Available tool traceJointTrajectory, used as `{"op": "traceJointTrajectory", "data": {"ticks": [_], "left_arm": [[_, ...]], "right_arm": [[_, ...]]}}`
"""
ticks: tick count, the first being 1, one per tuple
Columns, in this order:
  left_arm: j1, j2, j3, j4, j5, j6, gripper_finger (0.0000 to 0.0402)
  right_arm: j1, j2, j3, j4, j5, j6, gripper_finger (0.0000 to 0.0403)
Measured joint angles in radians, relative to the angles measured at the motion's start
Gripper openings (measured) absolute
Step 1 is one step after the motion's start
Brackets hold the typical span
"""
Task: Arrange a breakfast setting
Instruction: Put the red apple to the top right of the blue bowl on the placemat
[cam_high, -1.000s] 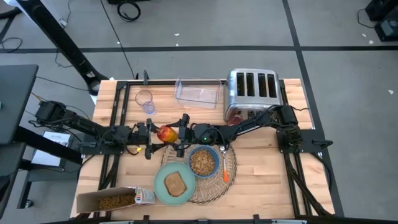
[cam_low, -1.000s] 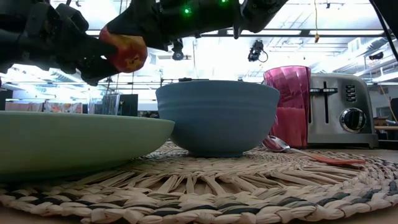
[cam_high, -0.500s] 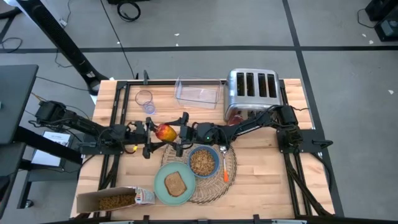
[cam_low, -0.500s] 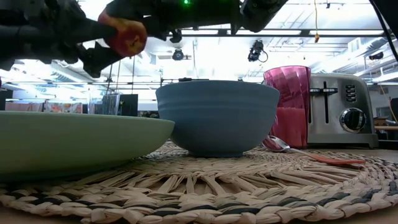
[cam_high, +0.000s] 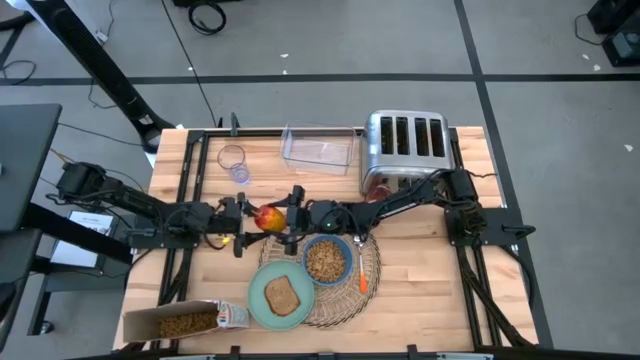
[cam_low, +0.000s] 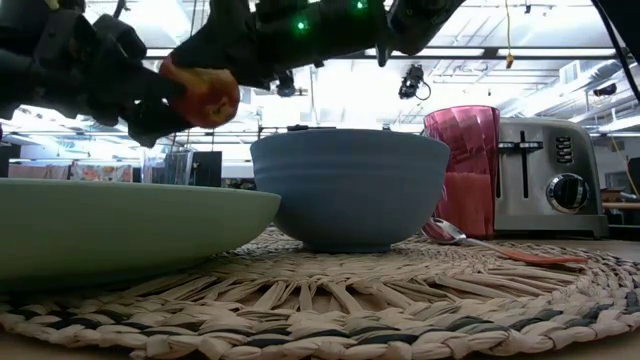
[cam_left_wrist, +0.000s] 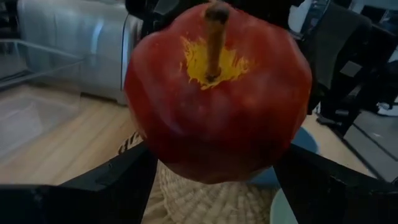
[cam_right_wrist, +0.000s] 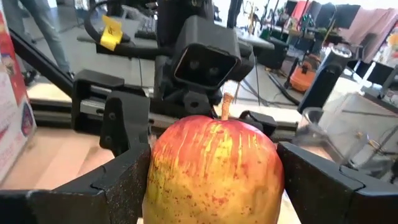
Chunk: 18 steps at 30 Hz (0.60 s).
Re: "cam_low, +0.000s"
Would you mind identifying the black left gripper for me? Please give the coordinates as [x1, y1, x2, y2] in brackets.
[0, 0, 194, 149]

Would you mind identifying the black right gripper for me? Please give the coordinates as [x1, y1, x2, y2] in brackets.
[169, 0, 321, 91]

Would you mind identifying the red yellow apple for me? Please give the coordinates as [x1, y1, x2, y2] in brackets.
[158, 54, 242, 130]

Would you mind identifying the clear drinking glass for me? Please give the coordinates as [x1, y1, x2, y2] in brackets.
[141, 149, 195, 186]

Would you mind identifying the green plate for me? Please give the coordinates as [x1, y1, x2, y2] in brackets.
[0, 178, 282, 292]

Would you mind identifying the blue bowl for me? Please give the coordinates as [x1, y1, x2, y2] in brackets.
[249, 128, 451, 254]

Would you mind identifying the red faceted plastic cup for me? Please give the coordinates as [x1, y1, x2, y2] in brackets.
[422, 104, 501, 240]

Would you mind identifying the metal spoon orange handle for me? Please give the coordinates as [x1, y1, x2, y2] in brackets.
[421, 216, 591, 266]

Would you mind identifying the round woven placemat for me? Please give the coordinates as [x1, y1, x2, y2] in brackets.
[0, 225, 640, 360]

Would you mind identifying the floral fabric panel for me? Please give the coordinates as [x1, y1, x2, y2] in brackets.
[69, 163, 134, 183]

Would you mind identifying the black overhead light bar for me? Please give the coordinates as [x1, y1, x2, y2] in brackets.
[144, 46, 624, 60]

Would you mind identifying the silver four-slot toaster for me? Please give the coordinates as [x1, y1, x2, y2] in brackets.
[492, 117, 610, 239]

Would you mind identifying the black metal stand frame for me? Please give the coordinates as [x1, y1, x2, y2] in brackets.
[256, 124, 339, 136]

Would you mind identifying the yellow hanging cable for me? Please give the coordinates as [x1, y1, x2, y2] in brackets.
[503, 0, 516, 70]

